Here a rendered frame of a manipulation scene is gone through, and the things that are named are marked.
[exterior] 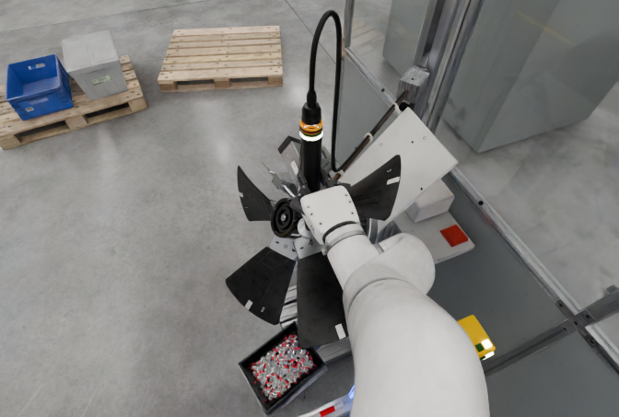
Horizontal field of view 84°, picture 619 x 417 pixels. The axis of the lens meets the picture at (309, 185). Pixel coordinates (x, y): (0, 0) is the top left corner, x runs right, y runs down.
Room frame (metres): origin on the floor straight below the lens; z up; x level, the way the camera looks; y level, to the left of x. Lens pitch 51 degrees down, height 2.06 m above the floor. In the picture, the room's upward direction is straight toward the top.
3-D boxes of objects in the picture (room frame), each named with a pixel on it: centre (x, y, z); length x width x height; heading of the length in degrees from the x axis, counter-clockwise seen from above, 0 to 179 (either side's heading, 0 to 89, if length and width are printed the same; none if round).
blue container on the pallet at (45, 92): (2.61, 2.38, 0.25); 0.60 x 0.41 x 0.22; 28
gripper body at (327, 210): (0.39, -0.04, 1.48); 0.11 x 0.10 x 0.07; 21
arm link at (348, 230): (0.33, -0.06, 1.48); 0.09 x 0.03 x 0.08; 111
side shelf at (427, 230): (0.80, -0.48, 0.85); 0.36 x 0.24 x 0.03; 21
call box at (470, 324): (0.26, -0.41, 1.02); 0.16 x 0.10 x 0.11; 111
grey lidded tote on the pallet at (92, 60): (2.85, 1.94, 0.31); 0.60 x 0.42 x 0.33; 28
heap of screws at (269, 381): (0.25, 0.09, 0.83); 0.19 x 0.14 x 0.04; 127
